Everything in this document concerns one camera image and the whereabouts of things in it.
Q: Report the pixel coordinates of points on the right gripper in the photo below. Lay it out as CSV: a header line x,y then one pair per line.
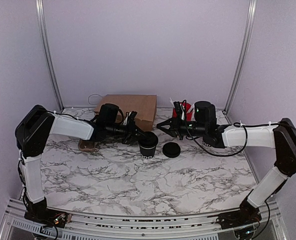
x,y
174,127

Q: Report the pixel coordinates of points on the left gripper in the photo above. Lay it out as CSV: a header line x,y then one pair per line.
x,y
131,136

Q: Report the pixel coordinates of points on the brown paper bag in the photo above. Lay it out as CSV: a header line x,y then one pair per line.
x,y
144,105

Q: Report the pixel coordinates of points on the cardboard cup carrier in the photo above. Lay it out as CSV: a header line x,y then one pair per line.
x,y
86,145

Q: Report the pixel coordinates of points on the black paper coffee cup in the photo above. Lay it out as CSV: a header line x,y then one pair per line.
x,y
147,153

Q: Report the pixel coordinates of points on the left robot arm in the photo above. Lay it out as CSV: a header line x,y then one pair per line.
x,y
31,137

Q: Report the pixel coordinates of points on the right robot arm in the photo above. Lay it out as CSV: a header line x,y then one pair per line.
x,y
280,136

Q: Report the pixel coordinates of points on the red cylindrical holder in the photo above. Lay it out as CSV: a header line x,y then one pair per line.
x,y
189,111

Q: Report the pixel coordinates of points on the stacked black paper cup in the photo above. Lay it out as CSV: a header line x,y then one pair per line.
x,y
209,141

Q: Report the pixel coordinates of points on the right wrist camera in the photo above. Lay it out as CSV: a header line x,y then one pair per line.
x,y
178,110

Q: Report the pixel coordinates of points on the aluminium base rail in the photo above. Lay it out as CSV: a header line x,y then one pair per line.
x,y
87,226

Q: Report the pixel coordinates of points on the right aluminium frame post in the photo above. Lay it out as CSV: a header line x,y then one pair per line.
x,y
243,54

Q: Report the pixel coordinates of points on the aluminium frame post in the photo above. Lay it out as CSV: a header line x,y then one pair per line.
x,y
46,49
243,54

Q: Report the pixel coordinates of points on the left aluminium frame post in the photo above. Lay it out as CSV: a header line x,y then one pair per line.
x,y
46,49

